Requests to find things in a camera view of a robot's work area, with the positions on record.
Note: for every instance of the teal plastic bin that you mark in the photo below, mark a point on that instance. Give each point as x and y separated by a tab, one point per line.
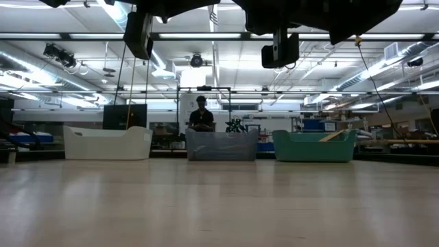
312	151

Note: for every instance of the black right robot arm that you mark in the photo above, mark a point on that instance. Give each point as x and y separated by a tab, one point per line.
360	13

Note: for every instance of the long wooden beam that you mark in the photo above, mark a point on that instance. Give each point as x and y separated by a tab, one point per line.
394	141

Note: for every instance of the grey ceiling vent box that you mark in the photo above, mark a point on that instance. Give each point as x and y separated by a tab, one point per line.
392	51

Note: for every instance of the round black ceiling fan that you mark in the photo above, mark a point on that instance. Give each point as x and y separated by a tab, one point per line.
196	60

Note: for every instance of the black panel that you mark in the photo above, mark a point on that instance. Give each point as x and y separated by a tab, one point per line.
120	116

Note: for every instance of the standing person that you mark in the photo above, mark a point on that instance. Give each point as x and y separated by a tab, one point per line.
201	120

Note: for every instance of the gold fork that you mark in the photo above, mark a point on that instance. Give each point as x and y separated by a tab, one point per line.
331	136

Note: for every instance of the white plastic bin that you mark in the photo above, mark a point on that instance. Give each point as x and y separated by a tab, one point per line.
106	144

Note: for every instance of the black ceiling-mounted device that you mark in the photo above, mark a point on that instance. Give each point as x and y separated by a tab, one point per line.
60	55

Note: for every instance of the small black ceiling box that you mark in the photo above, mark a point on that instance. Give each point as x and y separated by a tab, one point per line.
415	62

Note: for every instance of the black metal table frame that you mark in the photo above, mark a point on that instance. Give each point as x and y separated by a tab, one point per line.
41	154

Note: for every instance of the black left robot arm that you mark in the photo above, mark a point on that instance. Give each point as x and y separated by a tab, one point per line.
55	2

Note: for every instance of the blue storage bin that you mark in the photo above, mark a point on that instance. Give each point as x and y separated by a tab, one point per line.
312	125
31	138

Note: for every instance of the fluorescent ceiling light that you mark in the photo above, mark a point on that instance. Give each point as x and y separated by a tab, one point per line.
199	35
384	36
31	35
96	35

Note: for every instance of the grey translucent plastic bin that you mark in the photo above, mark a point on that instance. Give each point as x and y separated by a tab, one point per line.
221	151

